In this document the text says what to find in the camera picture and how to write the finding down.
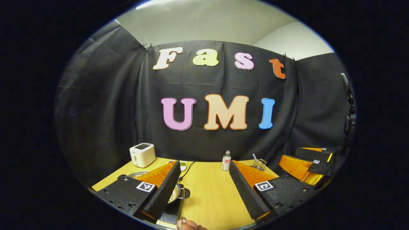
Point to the white toaster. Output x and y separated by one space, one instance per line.
142 155

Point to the white divided bean dish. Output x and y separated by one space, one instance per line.
183 165

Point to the striped straw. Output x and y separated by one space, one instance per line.
254 157

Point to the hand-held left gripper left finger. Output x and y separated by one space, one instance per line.
164 191

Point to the small clear glass cup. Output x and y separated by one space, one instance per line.
259 165

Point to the clear bottle with pink label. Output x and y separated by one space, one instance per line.
226 163

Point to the stainless steel pot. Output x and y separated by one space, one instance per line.
183 193

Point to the black induction cooktop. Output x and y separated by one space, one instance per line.
171 214

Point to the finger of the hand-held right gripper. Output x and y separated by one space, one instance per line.
297 169
314 154

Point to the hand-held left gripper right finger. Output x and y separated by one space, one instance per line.
244 191

